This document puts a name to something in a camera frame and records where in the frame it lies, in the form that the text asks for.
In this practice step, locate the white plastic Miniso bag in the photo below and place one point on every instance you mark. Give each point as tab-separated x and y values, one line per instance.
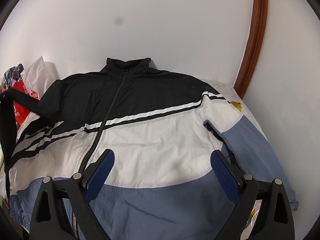
39	76

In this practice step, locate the plaid grey cloth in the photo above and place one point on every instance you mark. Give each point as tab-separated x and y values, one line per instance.
12	76

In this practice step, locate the red paper shopping bag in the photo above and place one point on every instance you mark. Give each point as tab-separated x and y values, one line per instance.
21	112

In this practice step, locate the black white blue jacket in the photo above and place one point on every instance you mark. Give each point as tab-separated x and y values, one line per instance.
162	127

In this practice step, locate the brown wooden door frame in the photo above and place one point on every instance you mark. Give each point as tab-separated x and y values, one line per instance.
253	46

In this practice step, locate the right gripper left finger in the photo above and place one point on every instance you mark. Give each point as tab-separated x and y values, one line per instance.
49	219

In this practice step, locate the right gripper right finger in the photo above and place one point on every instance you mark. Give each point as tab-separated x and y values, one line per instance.
274	219

